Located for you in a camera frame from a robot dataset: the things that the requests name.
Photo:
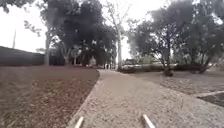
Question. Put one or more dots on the pale trunk tree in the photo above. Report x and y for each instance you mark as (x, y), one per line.
(119, 46)

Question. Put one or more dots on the grey gravel path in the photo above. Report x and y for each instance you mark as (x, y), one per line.
(123, 100)

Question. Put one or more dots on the group of dark trees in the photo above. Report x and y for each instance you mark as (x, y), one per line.
(83, 33)

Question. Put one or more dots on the robot's own part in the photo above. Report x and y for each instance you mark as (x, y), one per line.
(148, 121)
(79, 122)

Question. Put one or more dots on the brown mulch ground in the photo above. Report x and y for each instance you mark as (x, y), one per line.
(40, 93)

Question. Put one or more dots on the dark fence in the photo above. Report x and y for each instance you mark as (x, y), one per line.
(20, 56)

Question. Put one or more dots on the pale kerb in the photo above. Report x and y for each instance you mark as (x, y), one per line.
(208, 94)

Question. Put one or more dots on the pole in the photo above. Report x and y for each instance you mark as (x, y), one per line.
(14, 39)

